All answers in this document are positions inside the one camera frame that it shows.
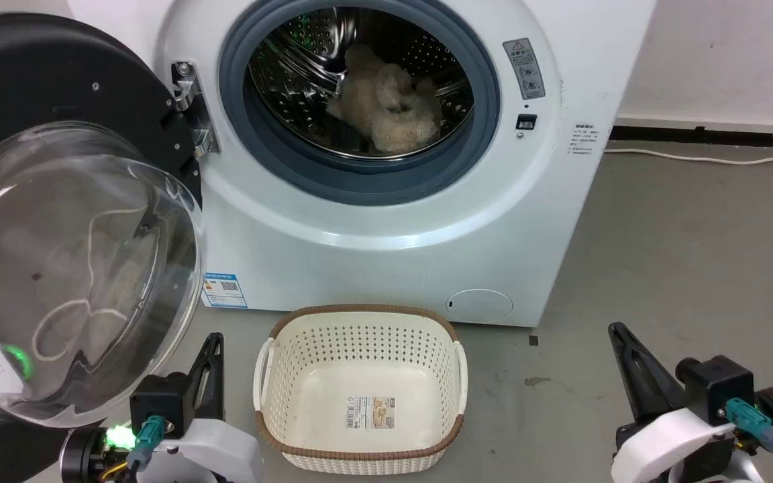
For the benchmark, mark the beige fluffy towel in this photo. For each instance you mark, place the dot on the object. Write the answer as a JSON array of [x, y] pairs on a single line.
[[386, 107]]

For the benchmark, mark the grey warning label sticker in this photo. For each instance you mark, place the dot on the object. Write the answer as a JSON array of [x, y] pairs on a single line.
[[525, 67]]

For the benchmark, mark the round white filter cover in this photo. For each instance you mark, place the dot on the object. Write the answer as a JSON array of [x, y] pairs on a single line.
[[479, 304]]

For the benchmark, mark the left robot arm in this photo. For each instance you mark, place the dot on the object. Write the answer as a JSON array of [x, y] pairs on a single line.
[[84, 456]]

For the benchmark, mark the metal door hinge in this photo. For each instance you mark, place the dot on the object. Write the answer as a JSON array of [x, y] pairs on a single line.
[[192, 107]]

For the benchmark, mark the paper product label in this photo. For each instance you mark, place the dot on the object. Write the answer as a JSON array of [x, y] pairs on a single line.
[[370, 412]]

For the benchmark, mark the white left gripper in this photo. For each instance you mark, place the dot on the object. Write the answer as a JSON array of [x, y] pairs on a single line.
[[215, 456]]

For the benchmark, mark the blue white energy label sticker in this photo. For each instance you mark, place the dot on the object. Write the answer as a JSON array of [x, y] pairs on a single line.
[[224, 289]]

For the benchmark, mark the white front-load washing machine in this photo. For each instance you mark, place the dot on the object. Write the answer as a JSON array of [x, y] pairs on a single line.
[[373, 255]]

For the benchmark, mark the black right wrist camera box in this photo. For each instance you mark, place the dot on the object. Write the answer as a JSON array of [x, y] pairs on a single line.
[[715, 386]]

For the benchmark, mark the black washer door glass bowl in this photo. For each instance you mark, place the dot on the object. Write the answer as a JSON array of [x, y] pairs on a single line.
[[58, 201]]

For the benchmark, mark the stainless steel perforated drum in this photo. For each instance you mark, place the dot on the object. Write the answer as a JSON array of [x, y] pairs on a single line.
[[299, 74]]

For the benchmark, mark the white text sticker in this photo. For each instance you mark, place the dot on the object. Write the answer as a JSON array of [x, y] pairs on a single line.
[[582, 139]]

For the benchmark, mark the cream laundry basket brown rim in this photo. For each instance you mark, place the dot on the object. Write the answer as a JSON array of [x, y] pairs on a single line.
[[359, 376]]

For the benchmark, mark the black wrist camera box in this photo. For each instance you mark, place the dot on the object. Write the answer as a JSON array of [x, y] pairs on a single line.
[[715, 386], [162, 402]]

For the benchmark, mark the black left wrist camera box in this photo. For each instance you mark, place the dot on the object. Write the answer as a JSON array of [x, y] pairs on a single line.
[[162, 402]]

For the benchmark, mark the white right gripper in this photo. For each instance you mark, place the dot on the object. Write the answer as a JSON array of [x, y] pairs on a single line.
[[668, 446]]

